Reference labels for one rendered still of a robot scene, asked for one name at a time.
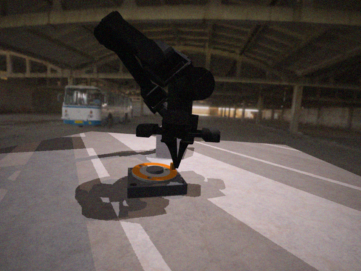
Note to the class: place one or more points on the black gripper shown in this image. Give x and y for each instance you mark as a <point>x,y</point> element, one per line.
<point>208,134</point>

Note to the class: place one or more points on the orange round plate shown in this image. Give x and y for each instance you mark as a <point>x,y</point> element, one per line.
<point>169,173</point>

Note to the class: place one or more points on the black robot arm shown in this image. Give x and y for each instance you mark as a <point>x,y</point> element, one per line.
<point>162,64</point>

